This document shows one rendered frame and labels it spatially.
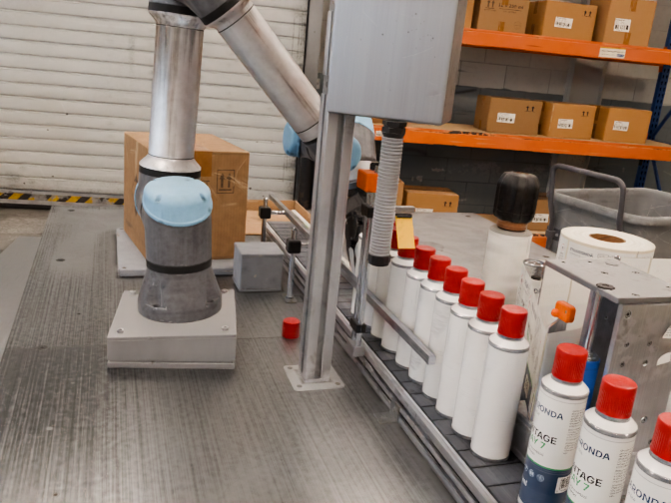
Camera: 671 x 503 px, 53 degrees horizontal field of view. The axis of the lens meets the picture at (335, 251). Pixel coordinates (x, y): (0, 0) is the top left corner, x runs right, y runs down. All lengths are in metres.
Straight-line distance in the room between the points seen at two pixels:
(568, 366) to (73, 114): 4.99
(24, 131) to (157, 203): 4.45
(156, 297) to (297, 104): 0.42
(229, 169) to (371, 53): 0.76
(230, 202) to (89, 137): 3.88
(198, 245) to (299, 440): 0.39
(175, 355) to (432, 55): 0.64
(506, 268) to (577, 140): 4.03
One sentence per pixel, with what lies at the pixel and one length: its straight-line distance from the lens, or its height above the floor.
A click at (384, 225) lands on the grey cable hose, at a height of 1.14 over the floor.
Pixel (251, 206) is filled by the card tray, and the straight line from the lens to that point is 2.29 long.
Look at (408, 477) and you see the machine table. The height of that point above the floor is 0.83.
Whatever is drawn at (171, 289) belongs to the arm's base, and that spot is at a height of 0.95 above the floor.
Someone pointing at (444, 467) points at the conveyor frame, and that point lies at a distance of 0.95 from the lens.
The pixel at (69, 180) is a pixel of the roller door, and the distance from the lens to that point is 5.59.
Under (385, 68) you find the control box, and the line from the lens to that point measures 0.96.
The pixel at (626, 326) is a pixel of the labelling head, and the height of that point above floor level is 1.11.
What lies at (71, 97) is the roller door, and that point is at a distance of 5.49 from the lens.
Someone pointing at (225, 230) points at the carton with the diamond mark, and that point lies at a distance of 1.68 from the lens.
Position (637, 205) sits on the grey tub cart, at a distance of 4.14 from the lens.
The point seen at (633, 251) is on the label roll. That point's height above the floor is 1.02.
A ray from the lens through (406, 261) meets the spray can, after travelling 1.13.
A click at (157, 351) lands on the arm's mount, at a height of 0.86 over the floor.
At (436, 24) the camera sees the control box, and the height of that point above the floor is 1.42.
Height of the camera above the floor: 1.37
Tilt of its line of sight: 16 degrees down
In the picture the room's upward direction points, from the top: 5 degrees clockwise
